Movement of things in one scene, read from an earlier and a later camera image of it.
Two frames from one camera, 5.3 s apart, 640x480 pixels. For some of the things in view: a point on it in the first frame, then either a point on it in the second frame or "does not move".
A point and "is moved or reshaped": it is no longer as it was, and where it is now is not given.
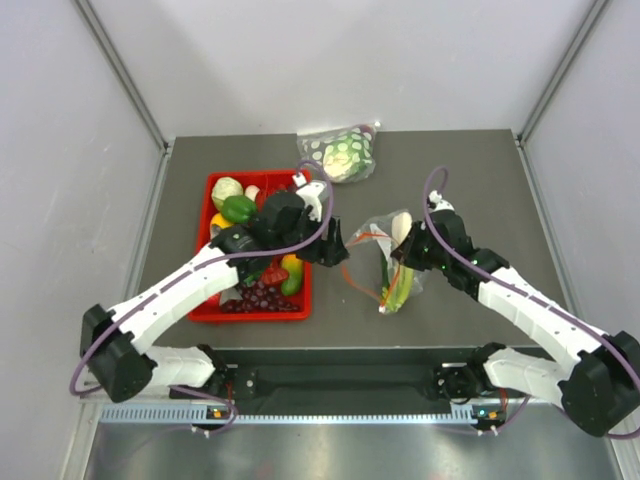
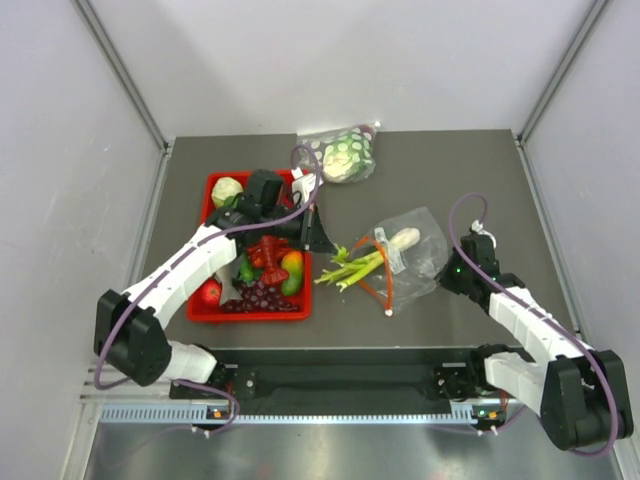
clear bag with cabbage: x=347 y=154 does not move
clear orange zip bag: x=370 y=265 is moved or reshaped
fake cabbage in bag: x=349 y=158 does not move
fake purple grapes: x=259 y=297 does not move
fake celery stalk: x=399 y=280 to x=348 y=268
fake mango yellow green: x=294 y=267 does not move
